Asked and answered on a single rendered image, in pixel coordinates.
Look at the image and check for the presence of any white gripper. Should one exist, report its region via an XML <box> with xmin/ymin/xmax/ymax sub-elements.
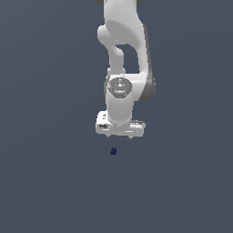
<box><xmin>95</xmin><ymin>110</ymin><xmax>147</xmax><ymax>140</ymax></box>

